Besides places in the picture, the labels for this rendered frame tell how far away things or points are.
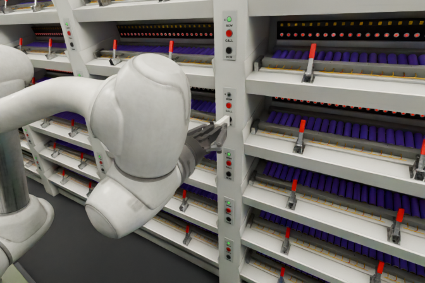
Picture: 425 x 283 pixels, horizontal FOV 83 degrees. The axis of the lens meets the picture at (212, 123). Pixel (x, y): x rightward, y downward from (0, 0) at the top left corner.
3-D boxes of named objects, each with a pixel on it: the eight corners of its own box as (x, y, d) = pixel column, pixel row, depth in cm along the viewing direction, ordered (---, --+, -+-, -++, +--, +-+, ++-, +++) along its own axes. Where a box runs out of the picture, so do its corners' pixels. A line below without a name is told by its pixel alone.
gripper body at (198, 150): (167, 167, 56) (189, 149, 64) (197, 176, 52) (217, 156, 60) (163, 138, 53) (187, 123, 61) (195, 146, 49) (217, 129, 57)
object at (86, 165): (104, 184, 128) (92, 167, 120) (42, 157, 156) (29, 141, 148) (129, 158, 142) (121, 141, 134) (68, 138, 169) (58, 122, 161)
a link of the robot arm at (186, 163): (183, 195, 48) (199, 179, 53) (180, 156, 44) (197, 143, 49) (149, 182, 52) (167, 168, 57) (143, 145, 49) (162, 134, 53)
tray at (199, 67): (217, 90, 73) (209, 45, 64) (89, 74, 100) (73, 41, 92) (242, 62, 86) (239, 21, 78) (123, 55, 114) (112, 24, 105)
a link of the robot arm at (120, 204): (179, 202, 49) (193, 155, 42) (119, 264, 37) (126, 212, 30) (140, 174, 53) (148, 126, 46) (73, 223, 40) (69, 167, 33)
